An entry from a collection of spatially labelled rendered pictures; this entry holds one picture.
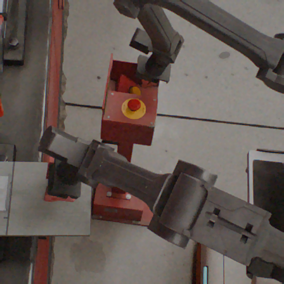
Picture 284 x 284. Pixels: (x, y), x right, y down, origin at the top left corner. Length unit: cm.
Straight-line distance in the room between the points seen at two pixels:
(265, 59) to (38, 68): 70
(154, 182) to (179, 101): 189
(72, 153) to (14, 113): 50
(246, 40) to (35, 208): 59
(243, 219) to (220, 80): 209
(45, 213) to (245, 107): 159
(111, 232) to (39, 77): 92
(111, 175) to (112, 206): 133
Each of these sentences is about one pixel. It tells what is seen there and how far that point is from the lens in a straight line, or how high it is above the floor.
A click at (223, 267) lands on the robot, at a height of 28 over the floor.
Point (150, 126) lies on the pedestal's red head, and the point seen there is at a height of 78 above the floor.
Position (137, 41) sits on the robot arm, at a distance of 165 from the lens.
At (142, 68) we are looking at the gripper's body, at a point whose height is 88.
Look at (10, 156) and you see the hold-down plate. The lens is 156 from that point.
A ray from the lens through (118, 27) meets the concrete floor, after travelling 297.
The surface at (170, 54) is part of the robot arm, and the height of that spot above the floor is 104.
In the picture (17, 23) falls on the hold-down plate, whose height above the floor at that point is 91.
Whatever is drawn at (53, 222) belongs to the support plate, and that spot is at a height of 100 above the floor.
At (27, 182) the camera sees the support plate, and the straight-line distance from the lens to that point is 142.
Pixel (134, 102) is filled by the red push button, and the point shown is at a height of 81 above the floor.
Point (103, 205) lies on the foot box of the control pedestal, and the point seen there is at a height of 12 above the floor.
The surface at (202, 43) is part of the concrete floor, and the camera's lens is 297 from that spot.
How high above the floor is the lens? 228
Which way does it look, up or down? 61 degrees down
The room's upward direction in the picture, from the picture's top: 10 degrees clockwise
